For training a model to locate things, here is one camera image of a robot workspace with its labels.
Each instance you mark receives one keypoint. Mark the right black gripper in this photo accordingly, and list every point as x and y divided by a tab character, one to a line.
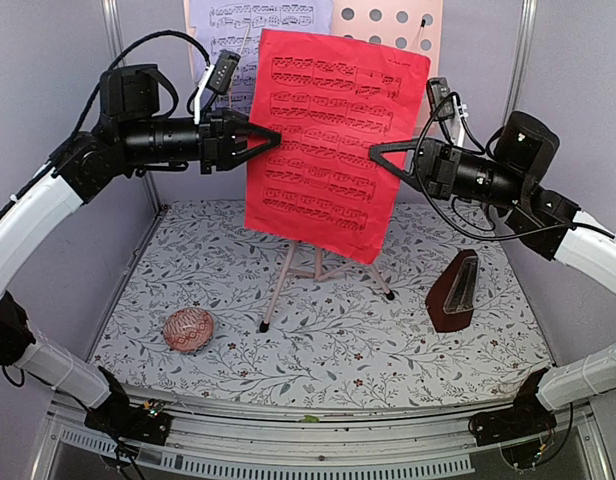
439	163

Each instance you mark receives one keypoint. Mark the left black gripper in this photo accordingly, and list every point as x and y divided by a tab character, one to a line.
214	151

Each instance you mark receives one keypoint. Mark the red sheet music paper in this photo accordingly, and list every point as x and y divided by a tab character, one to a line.
331	98

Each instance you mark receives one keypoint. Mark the purple sheet music paper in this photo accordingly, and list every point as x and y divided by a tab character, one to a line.
236	26

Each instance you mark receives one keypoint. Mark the pink music stand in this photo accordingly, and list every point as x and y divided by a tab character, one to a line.
413	26

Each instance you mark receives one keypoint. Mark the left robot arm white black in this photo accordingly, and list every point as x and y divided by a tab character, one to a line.
73	176

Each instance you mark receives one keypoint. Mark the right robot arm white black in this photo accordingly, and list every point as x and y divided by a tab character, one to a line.
545	221

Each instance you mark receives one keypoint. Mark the brown wooden metronome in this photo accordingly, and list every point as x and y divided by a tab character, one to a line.
450	301

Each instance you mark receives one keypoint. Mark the floral patterned table mat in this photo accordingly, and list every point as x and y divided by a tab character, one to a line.
339	343

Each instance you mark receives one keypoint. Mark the red patterned ceramic bowl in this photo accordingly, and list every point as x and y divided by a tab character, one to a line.
188	330

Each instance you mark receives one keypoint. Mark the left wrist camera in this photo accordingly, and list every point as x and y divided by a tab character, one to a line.
215	82

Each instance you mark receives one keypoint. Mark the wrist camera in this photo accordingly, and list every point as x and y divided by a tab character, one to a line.
447	110
215	82

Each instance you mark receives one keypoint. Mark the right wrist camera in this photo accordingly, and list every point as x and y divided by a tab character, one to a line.
447	110

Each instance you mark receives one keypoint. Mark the left aluminium frame post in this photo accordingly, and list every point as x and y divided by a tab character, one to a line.
126	87

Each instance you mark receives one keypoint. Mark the aluminium frame post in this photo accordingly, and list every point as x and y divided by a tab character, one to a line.
126	87
522	55

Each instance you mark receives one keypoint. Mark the right aluminium frame post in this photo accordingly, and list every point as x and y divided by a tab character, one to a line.
522	55

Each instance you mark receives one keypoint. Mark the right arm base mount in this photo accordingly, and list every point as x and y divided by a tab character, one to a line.
524	417

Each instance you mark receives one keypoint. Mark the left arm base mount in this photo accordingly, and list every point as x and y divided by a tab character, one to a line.
121	420

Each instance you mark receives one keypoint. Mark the aluminium front rail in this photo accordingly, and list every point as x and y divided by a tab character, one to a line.
212	439

